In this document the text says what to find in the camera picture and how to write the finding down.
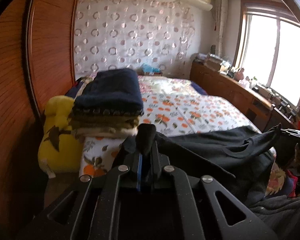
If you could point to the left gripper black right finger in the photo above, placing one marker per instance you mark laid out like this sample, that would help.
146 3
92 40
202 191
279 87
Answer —
158 172

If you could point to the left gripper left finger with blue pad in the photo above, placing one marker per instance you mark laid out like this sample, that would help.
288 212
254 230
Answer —
126 168

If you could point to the black Superman t-shirt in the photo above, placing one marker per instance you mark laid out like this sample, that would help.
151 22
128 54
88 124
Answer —
239 158

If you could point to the folded beige garments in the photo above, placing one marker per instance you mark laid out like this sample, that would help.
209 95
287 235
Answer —
107 132

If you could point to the wooden sideboard cabinet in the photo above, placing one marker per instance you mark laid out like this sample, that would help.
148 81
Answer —
256 108

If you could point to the orange fruit print sheet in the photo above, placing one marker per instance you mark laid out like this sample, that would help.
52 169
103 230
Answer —
172 115

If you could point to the folded patterned garment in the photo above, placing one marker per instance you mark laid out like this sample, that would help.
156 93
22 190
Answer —
89 121

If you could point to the folded navy garment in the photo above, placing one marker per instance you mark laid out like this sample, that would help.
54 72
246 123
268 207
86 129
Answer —
111 93

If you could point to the floral bedspread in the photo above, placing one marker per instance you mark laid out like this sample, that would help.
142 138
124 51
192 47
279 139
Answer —
170 84

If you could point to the yellow plush toy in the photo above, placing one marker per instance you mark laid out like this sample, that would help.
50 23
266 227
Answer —
60 150

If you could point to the pink figurine on sideboard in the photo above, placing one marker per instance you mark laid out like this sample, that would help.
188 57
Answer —
239 75

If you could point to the navy blue blanket on bed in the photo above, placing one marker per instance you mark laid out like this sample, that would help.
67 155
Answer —
198 89

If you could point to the blue tissue box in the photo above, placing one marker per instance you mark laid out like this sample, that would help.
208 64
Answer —
148 70

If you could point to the pile of papers and boxes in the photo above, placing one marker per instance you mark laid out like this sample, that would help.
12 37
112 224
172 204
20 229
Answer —
213 62

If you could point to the sheer curtain with circles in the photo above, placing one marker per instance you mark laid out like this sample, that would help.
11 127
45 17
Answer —
115 34

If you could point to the rolled patterned window curtain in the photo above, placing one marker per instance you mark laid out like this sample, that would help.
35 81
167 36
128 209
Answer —
221 11

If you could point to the wooden slatted wardrobe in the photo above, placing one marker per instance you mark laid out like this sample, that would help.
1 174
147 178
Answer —
36 63

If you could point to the window with wooden frame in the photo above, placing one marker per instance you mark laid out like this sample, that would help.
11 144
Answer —
268 47

